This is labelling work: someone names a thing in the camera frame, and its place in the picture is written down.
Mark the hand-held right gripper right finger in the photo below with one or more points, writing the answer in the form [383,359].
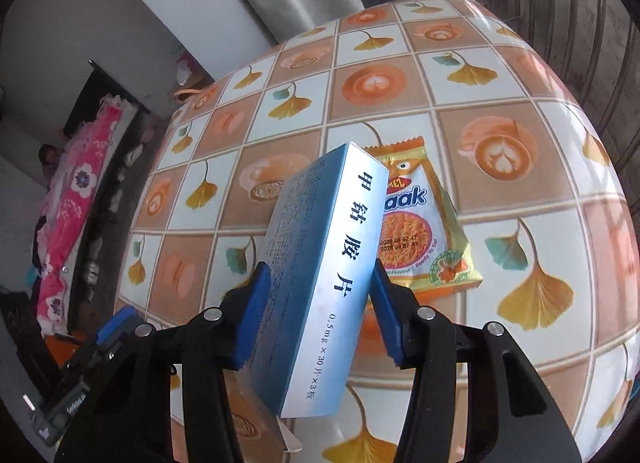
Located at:
[387,318]

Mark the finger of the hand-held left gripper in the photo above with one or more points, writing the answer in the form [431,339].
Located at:
[116,324]

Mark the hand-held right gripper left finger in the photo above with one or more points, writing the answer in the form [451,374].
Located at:
[250,323]

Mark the blue medicine box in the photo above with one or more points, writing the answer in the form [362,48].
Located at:
[320,268]

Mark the orange yellow snack packet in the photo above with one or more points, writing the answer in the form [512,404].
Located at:
[425,238]

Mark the pink floral blanket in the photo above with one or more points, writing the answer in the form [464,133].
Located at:
[80,183]

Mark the row of shoes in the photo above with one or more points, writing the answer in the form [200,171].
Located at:
[131,155]

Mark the tile patterned tablecloth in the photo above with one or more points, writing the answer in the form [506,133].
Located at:
[500,183]

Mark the metal railing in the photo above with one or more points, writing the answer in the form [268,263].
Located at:
[575,18]

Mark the black bed frame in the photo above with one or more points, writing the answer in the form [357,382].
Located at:
[90,98]

